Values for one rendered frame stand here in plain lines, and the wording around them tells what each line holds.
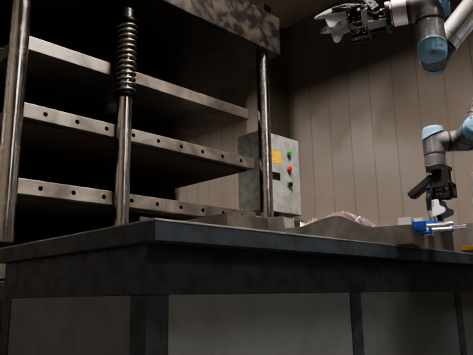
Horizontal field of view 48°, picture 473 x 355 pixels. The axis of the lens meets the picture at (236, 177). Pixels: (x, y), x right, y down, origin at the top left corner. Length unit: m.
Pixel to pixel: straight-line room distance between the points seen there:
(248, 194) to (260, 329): 1.50
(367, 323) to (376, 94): 2.94
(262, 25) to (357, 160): 1.90
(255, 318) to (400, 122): 3.07
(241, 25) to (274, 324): 1.60
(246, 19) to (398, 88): 1.90
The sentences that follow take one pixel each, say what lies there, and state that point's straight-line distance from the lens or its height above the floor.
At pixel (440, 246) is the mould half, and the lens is 1.97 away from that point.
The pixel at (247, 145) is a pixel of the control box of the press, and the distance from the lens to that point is 2.65.
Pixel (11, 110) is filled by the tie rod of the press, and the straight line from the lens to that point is 1.74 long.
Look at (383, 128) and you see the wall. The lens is 4.13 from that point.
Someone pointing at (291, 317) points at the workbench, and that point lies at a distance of 1.23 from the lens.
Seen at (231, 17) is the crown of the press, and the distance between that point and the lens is 2.44.
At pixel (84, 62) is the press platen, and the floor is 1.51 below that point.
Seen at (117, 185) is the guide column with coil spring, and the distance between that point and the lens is 1.90.
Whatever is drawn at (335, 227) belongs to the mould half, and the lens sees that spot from 1.59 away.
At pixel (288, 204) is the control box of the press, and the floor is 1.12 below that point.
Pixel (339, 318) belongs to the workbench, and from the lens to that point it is 1.38.
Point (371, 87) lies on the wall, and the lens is 4.29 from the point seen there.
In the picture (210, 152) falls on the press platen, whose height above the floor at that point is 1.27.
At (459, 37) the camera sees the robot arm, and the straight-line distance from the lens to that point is 1.67.
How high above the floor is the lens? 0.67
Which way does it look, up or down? 13 degrees up
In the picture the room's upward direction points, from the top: 1 degrees counter-clockwise
